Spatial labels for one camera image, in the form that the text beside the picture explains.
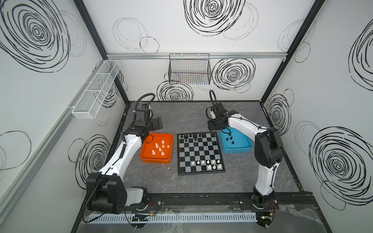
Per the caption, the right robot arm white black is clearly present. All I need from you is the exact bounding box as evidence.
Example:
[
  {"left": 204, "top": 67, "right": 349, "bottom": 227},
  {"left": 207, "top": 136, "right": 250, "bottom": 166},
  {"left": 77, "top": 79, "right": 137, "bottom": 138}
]
[{"left": 207, "top": 111, "right": 286, "bottom": 209}]

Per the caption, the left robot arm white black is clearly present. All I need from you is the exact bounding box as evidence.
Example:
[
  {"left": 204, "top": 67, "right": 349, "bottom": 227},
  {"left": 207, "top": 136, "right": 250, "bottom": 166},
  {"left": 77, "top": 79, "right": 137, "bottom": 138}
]
[{"left": 86, "top": 117, "right": 163, "bottom": 214}]

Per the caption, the black white chess board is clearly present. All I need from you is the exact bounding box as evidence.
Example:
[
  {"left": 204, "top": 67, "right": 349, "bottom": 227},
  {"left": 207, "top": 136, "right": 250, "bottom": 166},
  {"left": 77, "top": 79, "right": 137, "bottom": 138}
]
[{"left": 177, "top": 131, "right": 225, "bottom": 176}]

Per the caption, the orange plastic tray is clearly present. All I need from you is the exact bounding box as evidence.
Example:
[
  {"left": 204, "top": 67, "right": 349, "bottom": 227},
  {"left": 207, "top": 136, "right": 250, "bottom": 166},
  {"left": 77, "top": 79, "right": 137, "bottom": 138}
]
[{"left": 140, "top": 133, "right": 174, "bottom": 164}]

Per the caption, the blue plastic tray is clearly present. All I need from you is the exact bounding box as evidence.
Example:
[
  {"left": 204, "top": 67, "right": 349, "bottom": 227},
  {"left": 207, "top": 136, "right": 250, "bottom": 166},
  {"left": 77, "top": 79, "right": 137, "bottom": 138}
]
[{"left": 219, "top": 127, "right": 254, "bottom": 154}]

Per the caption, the black wire basket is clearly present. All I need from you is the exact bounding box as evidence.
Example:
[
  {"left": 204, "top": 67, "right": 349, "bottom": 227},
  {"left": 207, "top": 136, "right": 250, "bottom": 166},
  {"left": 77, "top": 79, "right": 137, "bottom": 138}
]
[{"left": 168, "top": 53, "right": 212, "bottom": 85}]

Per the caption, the white wire shelf basket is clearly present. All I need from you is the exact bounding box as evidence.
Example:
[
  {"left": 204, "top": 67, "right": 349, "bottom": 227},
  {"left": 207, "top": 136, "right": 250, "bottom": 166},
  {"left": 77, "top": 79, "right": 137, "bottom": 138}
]
[{"left": 71, "top": 60, "right": 120, "bottom": 119}]

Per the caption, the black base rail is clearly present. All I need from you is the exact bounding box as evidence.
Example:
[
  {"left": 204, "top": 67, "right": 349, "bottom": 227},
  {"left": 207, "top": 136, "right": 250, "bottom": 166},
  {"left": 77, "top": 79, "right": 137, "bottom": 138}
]
[{"left": 125, "top": 192, "right": 317, "bottom": 212}]

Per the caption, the white slotted cable duct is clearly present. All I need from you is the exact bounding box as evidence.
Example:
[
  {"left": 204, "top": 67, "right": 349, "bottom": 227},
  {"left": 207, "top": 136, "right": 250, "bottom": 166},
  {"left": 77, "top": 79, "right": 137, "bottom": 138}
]
[{"left": 87, "top": 212, "right": 257, "bottom": 224}]

